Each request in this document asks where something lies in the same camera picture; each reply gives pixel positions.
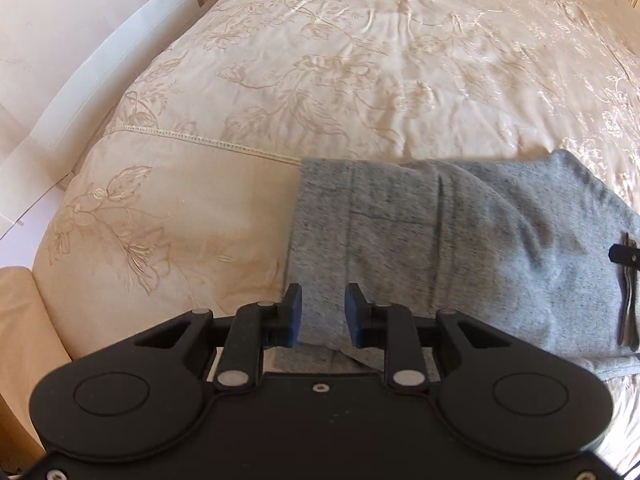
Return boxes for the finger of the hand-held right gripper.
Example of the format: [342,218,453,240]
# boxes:
[610,242,640,264]

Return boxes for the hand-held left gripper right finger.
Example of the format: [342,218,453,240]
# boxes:
[344,282,514,394]

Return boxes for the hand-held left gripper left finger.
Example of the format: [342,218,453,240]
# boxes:
[131,282,304,392]

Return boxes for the grey speckled pants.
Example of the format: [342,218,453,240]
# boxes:
[270,148,640,384]

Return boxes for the cream embroidered bedspread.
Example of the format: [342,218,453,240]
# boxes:
[30,0,640,466]

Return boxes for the beige bed sheet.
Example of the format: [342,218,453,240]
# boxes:
[0,265,74,463]

